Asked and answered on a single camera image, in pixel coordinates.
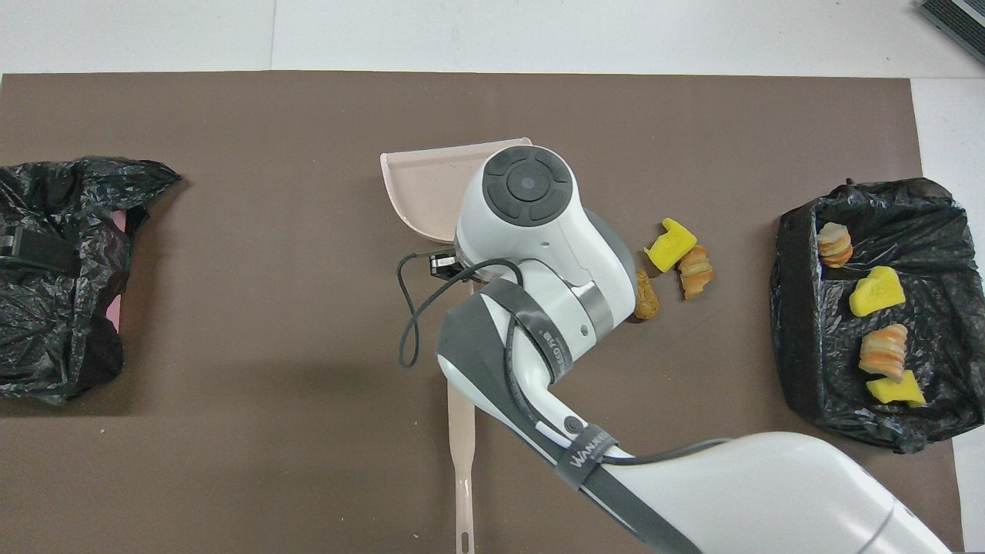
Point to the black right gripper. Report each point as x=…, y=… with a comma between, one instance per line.
x=445, y=265

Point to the beige hand brush black bristles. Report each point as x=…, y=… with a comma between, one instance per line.
x=462, y=438

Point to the striped croissant bread piece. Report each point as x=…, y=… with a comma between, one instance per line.
x=696, y=271
x=885, y=351

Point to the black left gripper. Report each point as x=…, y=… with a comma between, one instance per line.
x=46, y=254

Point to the pink plastic bin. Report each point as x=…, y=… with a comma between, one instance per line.
x=114, y=312

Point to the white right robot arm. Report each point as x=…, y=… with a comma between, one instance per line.
x=539, y=231

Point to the brown table mat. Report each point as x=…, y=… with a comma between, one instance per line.
x=231, y=477

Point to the dark grey ribbed object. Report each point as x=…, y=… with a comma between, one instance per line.
x=962, y=19

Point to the brown bread roll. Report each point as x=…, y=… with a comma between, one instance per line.
x=648, y=302

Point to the black bag lined bin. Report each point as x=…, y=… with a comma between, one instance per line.
x=939, y=231

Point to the beige plastic dustpan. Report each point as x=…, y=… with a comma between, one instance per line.
x=423, y=185

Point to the crumpled black trash bag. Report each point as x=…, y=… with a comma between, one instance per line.
x=61, y=331

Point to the yellow green sponge piece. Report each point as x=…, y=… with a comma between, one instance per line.
x=896, y=389

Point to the small round bread bun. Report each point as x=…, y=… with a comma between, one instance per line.
x=835, y=245

